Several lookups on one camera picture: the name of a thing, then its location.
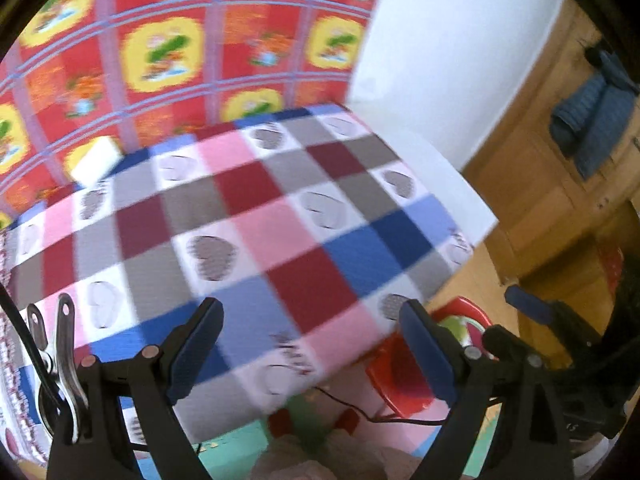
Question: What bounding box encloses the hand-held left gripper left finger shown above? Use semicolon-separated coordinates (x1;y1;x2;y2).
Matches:
45;296;225;480

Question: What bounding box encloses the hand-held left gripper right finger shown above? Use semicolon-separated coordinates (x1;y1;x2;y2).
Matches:
398;299;576;480

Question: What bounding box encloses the blue knit garment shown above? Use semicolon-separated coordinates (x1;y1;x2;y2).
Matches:
549;49;640;182

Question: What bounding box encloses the thin black wire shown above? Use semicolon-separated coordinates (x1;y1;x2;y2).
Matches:
314;386;451;427

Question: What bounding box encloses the red slipper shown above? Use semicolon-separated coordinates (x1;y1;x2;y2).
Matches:
336;407;361;433
270;407;293;436

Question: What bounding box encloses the short white green box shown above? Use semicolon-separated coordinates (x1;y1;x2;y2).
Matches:
69;136;124;187

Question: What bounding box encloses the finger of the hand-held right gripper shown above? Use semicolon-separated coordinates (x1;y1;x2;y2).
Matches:
482;325;566;376
504;284;601;351

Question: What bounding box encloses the wooden door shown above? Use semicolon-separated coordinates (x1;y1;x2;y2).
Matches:
460;0;640;286

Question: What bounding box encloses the plaid heart printed cloth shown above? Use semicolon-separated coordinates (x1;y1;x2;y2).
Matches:
0;104;478;466

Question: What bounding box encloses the silver metal clip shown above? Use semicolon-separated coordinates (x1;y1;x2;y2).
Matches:
26;294;90;443

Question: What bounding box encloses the red floral wall cloth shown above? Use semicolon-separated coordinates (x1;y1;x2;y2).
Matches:
0;0;391;231

